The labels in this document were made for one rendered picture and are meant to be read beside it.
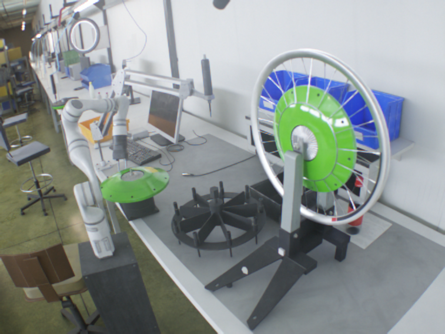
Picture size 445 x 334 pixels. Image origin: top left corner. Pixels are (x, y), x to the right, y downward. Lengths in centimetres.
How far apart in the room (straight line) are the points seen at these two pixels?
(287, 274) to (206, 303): 26
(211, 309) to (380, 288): 54
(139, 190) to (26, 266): 64
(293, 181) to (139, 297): 88
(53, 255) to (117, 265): 33
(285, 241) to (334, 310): 27
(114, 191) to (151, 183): 16
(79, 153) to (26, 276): 65
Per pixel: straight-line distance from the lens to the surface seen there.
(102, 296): 152
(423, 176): 149
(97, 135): 205
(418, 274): 126
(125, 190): 145
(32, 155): 366
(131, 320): 165
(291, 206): 102
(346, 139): 91
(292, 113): 100
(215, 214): 131
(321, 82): 168
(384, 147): 86
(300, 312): 107
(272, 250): 115
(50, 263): 162
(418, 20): 138
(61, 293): 185
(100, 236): 142
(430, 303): 118
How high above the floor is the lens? 173
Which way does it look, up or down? 25 degrees down
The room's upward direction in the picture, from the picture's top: 6 degrees counter-clockwise
